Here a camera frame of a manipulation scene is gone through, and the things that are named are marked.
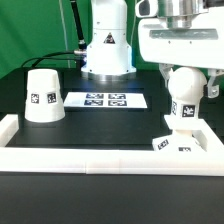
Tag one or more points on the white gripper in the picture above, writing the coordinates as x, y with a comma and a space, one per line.
200, 46

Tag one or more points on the white lamp bulb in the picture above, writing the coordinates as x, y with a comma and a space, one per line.
186, 88

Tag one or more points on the white lamp base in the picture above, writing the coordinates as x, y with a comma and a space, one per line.
181, 139

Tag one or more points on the white lamp shade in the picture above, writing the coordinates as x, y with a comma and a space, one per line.
43, 103

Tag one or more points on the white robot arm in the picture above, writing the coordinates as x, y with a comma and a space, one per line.
109, 54

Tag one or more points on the white marker sheet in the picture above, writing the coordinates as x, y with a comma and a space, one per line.
105, 100

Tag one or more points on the white U-shaped frame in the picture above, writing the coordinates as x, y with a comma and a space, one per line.
53, 160

